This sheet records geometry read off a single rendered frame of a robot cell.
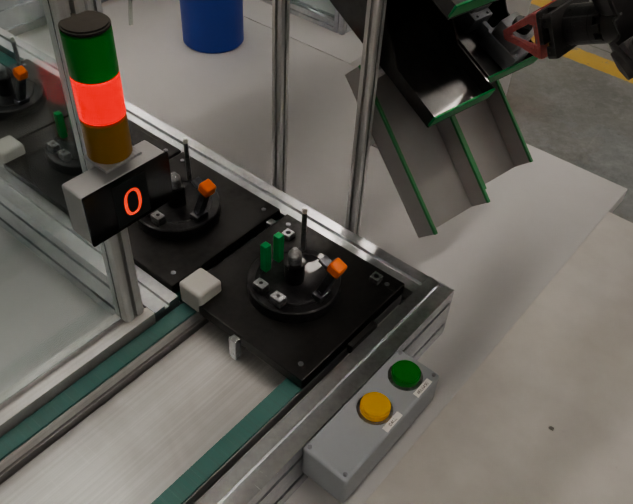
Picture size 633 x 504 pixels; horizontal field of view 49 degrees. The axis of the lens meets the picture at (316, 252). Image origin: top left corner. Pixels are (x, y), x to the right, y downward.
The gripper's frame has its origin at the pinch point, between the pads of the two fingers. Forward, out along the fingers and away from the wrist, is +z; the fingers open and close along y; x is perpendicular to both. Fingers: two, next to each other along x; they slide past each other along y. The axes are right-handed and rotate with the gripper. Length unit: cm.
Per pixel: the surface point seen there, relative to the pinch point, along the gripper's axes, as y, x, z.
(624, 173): -161, 113, 74
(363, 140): 25.1, 7.4, 12.3
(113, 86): 62, -16, 5
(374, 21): 24.2, -9.9, 4.5
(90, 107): 65, -15, 6
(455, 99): 15.3, 4.9, 1.5
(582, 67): -229, 92, 127
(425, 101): 20.1, 3.2, 2.8
